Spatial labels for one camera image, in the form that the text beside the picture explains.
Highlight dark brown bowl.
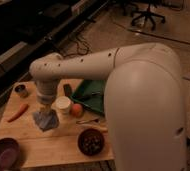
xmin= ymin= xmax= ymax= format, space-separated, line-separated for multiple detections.
xmin=78 ymin=128 xmax=105 ymax=156

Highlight wooden table board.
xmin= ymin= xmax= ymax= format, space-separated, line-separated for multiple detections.
xmin=0 ymin=81 xmax=113 ymax=168

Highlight orange carrot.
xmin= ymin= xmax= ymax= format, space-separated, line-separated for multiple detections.
xmin=7 ymin=104 xmax=29 ymax=123

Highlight orange fruit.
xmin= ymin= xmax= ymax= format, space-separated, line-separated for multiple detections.
xmin=71 ymin=103 xmax=83 ymax=117

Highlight small metal can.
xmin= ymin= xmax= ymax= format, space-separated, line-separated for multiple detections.
xmin=15 ymin=84 xmax=28 ymax=98

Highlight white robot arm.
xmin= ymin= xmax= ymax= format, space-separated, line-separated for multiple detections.
xmin=29 ymin=43 xmax=187 ymax=171

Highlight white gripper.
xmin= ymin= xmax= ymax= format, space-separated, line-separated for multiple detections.
xmin=35 ymin=80 xmax=59 ymax=114

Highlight grey blue towel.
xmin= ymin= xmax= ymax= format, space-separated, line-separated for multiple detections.
xmin=33 ymin=109 xmax=59 ymax=131

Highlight wooden spoon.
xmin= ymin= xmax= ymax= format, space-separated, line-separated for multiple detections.
xmin=76 ymin=118 xmax=100 ymax=125

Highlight black office chair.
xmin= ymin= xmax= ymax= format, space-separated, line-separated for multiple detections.
xmin=131 ymin=0 xmax=166 ymax=31

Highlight dark rectangular block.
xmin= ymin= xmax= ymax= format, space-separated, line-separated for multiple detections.
xmin=63 ymin=84 xmax=72 ymax=97

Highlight green tray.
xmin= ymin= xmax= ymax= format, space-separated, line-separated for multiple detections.
xmin=71 ymin=80 xmax=106 ymax=116

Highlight black floor cables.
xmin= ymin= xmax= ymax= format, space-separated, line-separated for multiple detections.
xmin=54 ymin=33 xmax=92 ymax=59

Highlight white paper cup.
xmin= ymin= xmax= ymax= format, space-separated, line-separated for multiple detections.
xmin=55 ymin=96 xmax=72 ymax=114

